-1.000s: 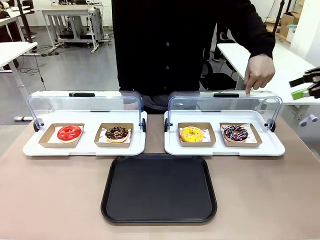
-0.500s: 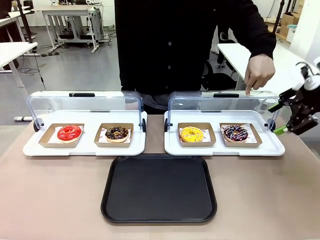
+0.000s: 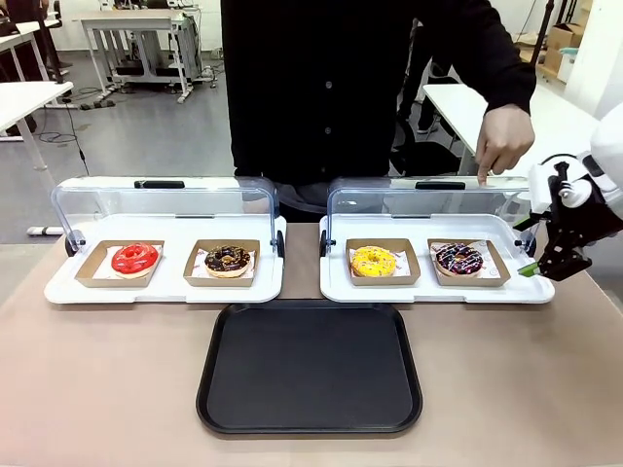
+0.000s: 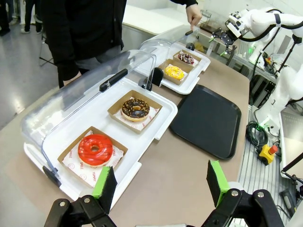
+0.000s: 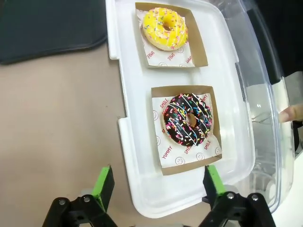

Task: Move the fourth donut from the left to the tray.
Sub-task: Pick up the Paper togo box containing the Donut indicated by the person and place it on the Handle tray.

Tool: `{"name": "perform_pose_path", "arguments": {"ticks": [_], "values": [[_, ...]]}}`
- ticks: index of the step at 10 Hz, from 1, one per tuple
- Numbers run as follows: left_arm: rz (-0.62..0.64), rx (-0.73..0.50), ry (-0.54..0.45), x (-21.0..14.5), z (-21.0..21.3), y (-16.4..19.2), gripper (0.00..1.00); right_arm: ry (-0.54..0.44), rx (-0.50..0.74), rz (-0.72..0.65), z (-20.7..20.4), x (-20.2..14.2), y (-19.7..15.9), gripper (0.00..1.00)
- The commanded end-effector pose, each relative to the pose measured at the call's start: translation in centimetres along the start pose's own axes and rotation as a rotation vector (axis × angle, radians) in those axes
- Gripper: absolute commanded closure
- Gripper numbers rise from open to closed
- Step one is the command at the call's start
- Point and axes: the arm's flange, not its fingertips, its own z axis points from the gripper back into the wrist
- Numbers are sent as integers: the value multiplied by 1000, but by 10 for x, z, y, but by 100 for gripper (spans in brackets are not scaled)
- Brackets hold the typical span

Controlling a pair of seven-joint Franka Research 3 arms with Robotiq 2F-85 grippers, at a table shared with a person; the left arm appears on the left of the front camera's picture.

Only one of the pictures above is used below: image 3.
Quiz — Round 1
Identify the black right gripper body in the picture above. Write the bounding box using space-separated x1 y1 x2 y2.
547 162 610 244

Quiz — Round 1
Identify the white office table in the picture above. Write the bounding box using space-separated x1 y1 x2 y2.
421 83 601 177

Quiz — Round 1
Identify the black plastic serving tray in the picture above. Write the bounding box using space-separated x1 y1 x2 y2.
196 299 423 436

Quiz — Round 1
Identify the brown cardboard box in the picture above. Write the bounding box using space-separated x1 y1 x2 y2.
543 20 586 83

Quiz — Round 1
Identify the clear hinged case lid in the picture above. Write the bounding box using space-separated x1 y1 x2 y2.
50 175 287 259
318 175 537 259

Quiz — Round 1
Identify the chocolate donut with nut sprinkles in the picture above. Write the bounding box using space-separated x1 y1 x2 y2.
203 244 254 279

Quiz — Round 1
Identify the dark donut with white drizzle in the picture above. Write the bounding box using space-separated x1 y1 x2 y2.
433 242 485 278

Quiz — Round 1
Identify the black floor cable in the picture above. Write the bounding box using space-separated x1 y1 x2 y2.
36 87 98 176

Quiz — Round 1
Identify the yellow glazed sprinkled donut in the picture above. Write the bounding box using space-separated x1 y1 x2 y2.
349 245 398 279

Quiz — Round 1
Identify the white desk with black post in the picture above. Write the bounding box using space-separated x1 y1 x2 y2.
0 0 65 85

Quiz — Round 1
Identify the beige workbench with metal legs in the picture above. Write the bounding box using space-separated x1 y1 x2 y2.
79 9 204 105

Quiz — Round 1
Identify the white display case base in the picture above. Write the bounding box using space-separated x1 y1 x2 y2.
43 212 286 305
318 212 557 305

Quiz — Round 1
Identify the white office desk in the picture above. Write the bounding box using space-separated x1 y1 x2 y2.
0 80 75 172

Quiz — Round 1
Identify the red glazed donut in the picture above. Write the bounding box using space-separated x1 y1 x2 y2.
110 241 162 280

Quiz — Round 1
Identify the brown cardboard donut tray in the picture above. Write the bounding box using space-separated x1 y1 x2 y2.
345 237 421 287
426 237 512 288
73 238 165 289
182 237 262 289

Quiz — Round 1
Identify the person torso in black shirt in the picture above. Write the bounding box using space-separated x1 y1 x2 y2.
219 0 493 224

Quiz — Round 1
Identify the person's left forearm black sleeve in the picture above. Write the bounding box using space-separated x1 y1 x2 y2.
461 0 537 117

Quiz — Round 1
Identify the person's left hand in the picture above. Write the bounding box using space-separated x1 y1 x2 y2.
474 103 536 188

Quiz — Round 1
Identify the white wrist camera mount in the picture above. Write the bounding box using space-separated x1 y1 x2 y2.
527 154 593 216

